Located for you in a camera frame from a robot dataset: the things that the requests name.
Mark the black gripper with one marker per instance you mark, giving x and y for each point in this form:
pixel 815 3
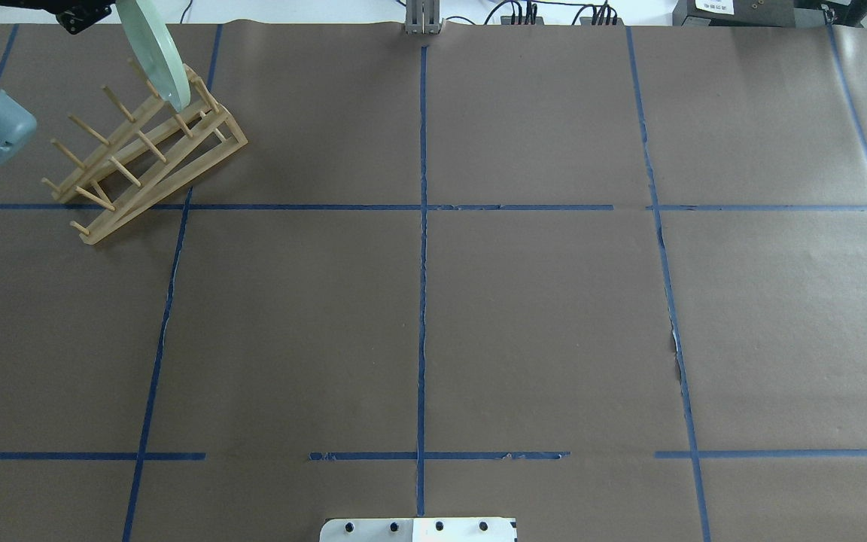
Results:
pixel 81 18

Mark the left power strip with plugs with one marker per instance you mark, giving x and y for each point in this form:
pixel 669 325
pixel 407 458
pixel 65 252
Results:
pixel 522 13

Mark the light green plate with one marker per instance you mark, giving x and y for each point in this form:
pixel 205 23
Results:
pixel 153 46

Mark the black equipment box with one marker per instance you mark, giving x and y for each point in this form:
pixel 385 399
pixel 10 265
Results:
pixel 778 14

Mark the grey aluminium frame post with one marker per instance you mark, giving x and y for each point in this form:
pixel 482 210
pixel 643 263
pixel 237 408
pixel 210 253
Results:
pixel 422 17

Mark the right power strip with plugs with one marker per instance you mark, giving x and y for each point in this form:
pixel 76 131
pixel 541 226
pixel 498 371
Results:
pixel 603 14

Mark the power strip with plugs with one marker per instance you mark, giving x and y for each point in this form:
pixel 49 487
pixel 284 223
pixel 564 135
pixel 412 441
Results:
pixel 603 14
pixel 522 13

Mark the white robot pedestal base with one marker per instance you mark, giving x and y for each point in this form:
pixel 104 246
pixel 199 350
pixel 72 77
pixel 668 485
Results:
pixel 476 528

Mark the wooden dish rack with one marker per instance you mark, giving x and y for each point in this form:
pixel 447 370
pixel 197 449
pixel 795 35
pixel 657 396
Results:
pixel 155 152

